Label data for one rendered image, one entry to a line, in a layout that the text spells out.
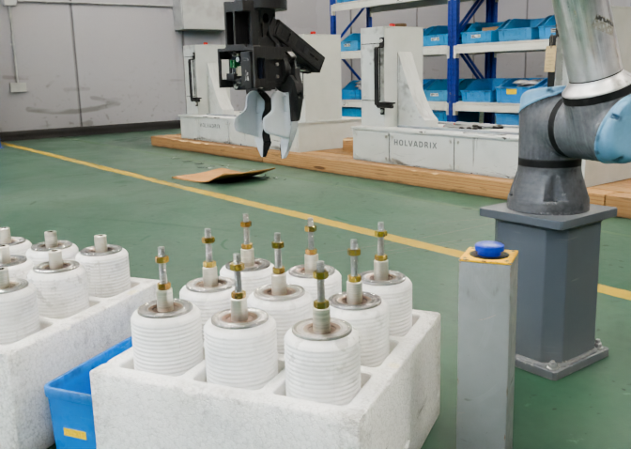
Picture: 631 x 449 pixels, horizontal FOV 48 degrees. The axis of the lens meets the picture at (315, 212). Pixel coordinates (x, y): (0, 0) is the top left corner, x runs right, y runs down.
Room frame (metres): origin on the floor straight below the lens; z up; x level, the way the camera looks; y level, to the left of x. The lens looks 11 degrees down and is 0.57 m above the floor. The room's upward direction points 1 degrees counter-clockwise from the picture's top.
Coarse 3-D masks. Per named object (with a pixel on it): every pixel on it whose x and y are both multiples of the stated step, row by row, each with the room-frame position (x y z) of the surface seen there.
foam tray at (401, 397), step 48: (432, 336) 1.04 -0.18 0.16; (96, 384) 0.89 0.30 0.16; (144, 384) 0.86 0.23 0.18; (192, 384) 0.84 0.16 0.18; (384, 384) 0.83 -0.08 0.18; (432, 384) 1.04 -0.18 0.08; (96, 432) 0.89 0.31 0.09; (144, 432) 0.86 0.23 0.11; (192, 432) 0.83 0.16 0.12; (240, 432) 0.80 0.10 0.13; (288, 432) 0.77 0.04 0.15; (336, 432) 0.75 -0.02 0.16; (384, 432) 0.82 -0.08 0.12
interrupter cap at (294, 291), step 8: (256, 288) 1.00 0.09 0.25; (264, 288) 1.01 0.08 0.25; (288, 288) 1.01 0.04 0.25; (296, 288) 1.00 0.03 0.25; (256, 296) 0.97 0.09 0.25; (264, 296) 0.97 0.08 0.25; (272, 296) 0.97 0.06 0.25; (280, 296) 0.97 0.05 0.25; (288, 296) 0.97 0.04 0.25; (296, 296) 0.97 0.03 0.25
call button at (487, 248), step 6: (486, 240) 0.96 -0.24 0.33; (492, 240) 0.96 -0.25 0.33; (480, 246) 0.93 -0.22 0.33; (486, 246) 0.93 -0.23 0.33; (492, 246) 0.93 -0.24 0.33; (498, 246) 0.93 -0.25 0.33; (480, 252) 0.94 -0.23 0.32; (486, 252) 0.93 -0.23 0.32; (492, 252) 0.92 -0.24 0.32; (498, 252) 0.93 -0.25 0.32
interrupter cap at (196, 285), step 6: (222, 276) 1.07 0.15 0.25; (192, 282) 1.05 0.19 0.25; (198, 282) 1.05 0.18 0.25; (222, 282) 1.05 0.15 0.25; (228, 282) 1.04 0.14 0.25; (192, 288) 1.01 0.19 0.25; (198, 288) 1.02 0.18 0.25; (204, 288) 1.01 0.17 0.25; (210, 288) 1.01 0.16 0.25; (216, 288) 1.01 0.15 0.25; (222, 288) 1.01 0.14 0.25; (228, 288) 1.02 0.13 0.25
